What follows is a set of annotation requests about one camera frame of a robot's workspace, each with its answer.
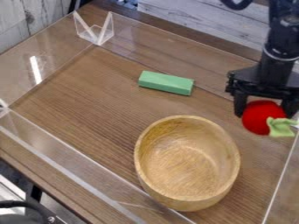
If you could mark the wooden bowl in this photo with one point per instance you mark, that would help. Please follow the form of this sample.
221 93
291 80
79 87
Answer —
187 162

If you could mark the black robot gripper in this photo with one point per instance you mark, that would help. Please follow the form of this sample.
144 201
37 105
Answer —
269 79

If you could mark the red plush strawberry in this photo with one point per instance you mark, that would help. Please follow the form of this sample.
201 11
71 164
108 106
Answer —
264 119

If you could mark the clear acrylic corner bracket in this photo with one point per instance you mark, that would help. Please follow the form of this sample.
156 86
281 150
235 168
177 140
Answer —
95 34

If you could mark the clear acrylic tray wall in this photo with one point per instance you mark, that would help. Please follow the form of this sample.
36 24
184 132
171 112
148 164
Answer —
95 192

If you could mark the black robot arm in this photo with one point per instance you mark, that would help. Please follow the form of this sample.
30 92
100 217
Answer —
283 22

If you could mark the black metal table bracket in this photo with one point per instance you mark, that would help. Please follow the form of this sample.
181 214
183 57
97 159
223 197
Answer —
38 210

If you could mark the green rectangular block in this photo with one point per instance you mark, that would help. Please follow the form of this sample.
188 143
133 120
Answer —
165 82

